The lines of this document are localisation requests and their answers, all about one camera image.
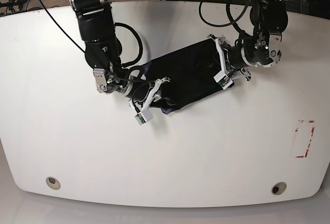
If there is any left table cable grommet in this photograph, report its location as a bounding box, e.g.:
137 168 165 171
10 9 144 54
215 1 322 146
46 177 61 190

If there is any red tape rectangle marking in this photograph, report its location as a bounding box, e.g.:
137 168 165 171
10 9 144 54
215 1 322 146
292 120 316 159

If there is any silver black gripper image-left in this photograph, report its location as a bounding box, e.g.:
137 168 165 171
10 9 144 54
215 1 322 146
93 66 152 102

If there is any table cable grommet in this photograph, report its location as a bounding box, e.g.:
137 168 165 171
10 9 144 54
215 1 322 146
271 182 287 195
46 177 61 190

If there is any black looped cable image-right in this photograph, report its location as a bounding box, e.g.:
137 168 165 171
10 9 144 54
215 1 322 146
198 0 258 39

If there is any black printed T-shirt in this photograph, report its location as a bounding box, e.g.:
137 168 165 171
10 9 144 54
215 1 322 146
142 39 223 114

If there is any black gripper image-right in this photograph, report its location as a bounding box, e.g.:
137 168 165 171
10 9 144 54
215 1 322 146
226 31 282 69

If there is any right table cable grommet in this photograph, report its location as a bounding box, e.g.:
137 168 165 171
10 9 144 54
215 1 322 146
271 182 287 195

